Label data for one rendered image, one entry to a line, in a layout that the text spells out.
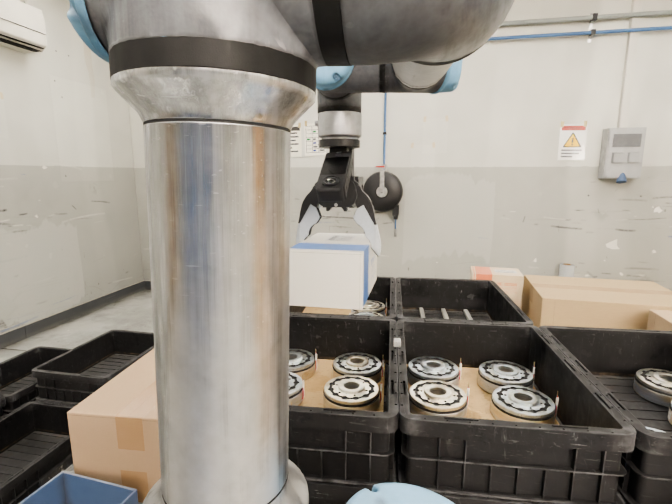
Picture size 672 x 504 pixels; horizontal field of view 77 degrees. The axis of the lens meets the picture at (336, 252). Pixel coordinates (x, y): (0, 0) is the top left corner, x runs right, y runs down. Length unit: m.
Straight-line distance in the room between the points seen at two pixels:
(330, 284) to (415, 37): 0.46
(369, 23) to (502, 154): 3.84
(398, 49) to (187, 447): 0.26
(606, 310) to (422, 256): 2.81
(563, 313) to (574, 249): 2.89
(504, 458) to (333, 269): 0.35
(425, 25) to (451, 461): 0.54
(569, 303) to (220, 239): 1.23
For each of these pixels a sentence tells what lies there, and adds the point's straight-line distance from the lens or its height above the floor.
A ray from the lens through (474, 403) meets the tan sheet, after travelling 0.87.
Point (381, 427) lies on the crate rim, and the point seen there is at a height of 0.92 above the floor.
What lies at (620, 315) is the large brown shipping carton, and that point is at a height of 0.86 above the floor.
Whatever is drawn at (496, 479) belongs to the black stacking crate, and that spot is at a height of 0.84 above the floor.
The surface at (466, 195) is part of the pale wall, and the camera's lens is 4.02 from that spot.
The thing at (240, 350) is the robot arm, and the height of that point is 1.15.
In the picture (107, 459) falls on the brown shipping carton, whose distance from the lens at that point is 0.88.
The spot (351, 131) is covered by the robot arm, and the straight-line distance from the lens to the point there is 0.72.
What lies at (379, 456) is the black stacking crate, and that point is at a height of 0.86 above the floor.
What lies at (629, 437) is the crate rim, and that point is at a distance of 0.68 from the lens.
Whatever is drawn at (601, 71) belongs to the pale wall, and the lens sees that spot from 4.31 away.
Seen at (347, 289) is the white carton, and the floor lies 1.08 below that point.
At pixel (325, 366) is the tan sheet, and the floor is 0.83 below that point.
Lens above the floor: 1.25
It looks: 10 degrees down
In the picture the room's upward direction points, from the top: straight up
